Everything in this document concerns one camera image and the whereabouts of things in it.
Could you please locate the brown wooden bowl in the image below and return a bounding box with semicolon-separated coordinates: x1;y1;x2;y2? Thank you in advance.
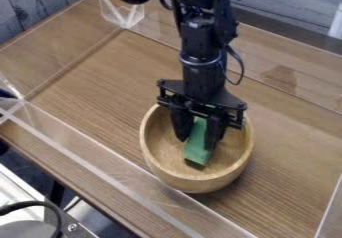
139;105;254;194

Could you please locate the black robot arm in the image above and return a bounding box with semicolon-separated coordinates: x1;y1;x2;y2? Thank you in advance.
122;0;248;151

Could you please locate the black cable loop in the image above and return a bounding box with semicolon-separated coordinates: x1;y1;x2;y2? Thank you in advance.
0;200;64;238

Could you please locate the clear acrylic tray wall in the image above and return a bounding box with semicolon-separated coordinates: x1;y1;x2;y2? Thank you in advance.
0;0;342;238

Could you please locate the green rectangular block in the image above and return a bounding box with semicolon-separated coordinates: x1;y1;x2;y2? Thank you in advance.
183;117;213;166

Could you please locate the metal table bracket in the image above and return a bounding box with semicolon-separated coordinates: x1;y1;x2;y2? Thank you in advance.
44;208;99;238

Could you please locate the black table leg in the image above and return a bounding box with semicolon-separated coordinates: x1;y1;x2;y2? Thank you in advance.
50;181;66;206

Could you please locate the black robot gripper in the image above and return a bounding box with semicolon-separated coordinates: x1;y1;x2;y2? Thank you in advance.
158;59;248;151

